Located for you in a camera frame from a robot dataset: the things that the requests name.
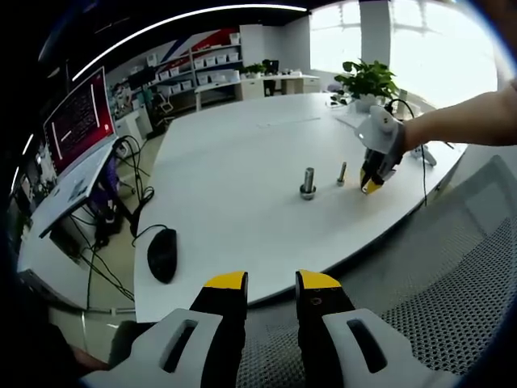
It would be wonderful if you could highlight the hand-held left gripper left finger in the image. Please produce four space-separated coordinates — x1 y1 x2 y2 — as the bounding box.
80 271 249 388

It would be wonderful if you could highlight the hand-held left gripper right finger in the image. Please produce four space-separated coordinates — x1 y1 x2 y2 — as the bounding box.
296 269 457 388

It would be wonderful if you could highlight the large threaded steel stud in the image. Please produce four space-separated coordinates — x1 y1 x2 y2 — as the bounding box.
299 167 317 201

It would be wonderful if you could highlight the potted green plant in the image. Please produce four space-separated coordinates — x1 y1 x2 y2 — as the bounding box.
334 59 401 113

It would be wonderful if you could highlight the black computer mouse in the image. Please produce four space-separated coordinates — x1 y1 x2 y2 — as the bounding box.
147 228 178 284

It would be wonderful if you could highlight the bright window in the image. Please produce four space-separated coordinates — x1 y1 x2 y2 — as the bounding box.
309 0 500 110

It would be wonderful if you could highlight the dark cloth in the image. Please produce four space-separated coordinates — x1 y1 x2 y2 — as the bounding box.
40 318 142 388

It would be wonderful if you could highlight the long white desk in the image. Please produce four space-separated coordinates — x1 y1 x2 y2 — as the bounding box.
195 72 320 110

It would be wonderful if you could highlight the grey mesh chair back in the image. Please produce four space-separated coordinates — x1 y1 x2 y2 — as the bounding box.
237 155 517 388

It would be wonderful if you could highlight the person's bare leg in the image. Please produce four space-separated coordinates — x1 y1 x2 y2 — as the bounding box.
72 347 110 373

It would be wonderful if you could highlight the small potted plant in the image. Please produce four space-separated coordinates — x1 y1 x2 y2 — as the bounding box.
242 63 267 80

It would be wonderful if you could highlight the ceiling light strip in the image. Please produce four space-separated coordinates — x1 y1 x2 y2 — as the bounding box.
72 6 310 82

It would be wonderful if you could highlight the purple cloth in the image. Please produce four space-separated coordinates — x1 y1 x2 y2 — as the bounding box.
92 159 122 234

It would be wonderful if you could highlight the shelf of white storage bins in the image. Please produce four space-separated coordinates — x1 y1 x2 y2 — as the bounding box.
153 42 243 96

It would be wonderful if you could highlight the white standing desk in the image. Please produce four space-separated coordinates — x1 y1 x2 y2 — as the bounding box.
38 135 122 239

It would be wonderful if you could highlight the black monitor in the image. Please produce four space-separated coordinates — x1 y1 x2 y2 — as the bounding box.
128 67 157 88

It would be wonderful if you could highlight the red-screen monitor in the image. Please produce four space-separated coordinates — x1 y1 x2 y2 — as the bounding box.
43 66 118 179

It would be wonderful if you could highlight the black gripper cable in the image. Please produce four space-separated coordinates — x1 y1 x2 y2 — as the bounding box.
385 98 429 208

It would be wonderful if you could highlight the black mouse cable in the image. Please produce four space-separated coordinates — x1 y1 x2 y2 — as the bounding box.
132 224 167 247

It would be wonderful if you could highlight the tangle of black cables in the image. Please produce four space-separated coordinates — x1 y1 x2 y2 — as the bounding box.
70 135 157 304

